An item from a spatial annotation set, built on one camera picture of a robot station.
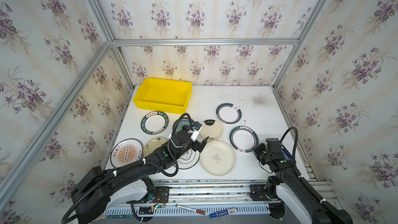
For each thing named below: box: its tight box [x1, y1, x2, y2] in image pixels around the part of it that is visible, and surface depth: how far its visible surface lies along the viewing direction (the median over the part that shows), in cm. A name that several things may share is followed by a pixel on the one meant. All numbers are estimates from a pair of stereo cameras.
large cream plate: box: [199, 140, 236, 176], surface depth 86 cm
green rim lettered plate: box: [140, 110, 169, 135], surface depth 101 cm
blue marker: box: [208, 207, 238, 219], surface depth 69 cm
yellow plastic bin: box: [133, 77, 193, 115], surface depth 118 cm
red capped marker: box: [175, 204, 206, 216], surface depth 71 cm
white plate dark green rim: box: [228, 125, 260, 154], surface depth 93 cm
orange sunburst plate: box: [109, 137, 144, 169], surface depth 89 cm
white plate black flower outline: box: [175, 148, 201, 170], surface depth 85 cm
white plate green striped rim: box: [215, 102, 243, 125], surface depth 106 cm
